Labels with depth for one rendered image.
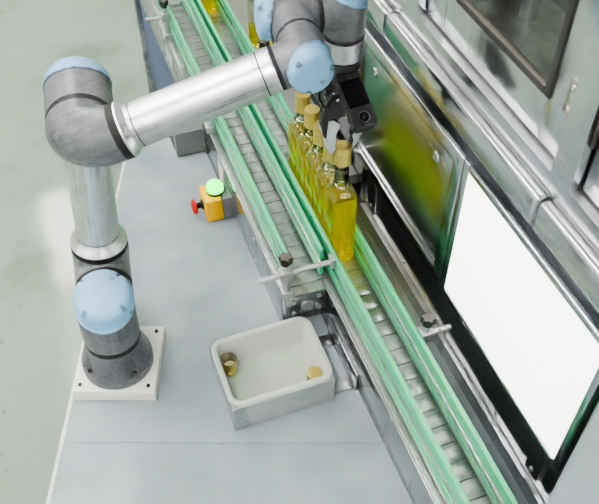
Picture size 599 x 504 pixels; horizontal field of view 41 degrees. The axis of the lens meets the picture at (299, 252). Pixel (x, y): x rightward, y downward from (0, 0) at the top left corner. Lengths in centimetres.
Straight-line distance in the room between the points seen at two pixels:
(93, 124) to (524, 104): 67
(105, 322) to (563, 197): 88
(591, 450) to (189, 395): 126
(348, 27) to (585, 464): 98
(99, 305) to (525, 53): 90
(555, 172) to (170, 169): 127
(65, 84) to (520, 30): 73
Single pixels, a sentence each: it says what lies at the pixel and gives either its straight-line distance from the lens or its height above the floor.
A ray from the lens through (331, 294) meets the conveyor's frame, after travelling 174.
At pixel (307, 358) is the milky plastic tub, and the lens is 177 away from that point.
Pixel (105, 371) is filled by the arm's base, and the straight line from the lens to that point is 171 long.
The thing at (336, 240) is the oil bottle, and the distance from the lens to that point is 174.
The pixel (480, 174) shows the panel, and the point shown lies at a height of 132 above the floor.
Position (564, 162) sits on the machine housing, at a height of 147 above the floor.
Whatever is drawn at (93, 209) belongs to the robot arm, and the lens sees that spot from 158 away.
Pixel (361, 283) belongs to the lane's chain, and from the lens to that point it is 176.
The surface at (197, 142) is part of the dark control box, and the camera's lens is 225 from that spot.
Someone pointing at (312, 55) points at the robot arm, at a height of 152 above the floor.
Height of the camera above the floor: 222
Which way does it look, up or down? 48 degrees down
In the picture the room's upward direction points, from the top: straight up
